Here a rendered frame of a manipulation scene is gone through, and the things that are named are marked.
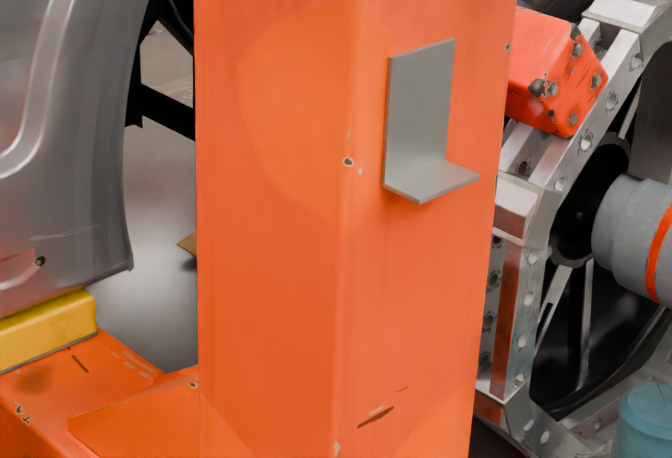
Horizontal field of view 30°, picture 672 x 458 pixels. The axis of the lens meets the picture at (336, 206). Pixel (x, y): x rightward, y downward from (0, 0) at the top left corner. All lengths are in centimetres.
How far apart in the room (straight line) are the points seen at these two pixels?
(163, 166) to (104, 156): 211
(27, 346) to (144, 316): 139
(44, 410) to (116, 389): 8
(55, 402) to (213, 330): 40
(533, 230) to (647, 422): 25
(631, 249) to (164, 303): 167
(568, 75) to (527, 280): 19
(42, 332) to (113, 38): 33
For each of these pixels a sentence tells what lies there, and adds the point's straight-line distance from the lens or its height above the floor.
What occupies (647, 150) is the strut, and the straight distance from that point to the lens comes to 131.
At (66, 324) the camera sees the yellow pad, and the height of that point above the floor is 71.
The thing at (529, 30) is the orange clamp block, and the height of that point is 112.
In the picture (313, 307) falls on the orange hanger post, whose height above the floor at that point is 100.
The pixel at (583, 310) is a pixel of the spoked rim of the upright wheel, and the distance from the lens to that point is 148.
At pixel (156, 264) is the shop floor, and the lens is 297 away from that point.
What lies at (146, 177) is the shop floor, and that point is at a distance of 339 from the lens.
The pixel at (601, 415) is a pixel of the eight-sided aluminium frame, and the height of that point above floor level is 61.
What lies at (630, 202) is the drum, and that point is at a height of 90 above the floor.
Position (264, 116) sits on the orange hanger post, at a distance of 84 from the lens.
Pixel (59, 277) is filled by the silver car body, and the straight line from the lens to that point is 137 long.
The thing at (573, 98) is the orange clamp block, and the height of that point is 106.
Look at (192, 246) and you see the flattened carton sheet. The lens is 298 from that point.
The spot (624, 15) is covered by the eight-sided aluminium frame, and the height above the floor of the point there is 111.
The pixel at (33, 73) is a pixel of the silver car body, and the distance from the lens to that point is 129.
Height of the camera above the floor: 145
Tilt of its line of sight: 27 degrees down
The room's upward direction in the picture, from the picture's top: 2 degrees clockwise
